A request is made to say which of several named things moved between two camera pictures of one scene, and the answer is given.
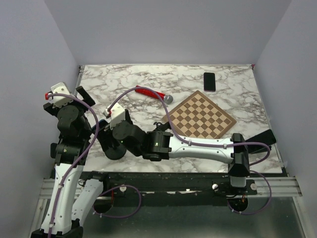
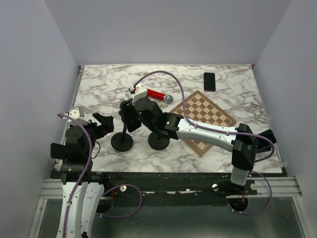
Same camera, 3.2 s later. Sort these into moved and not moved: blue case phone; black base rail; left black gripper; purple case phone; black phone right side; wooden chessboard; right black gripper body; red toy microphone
Moved: right black gripper body; left black gripper; blue case phone
Not moved: red toy microphone; wooden chessboard; black phone right side; purple case phone; black base rail
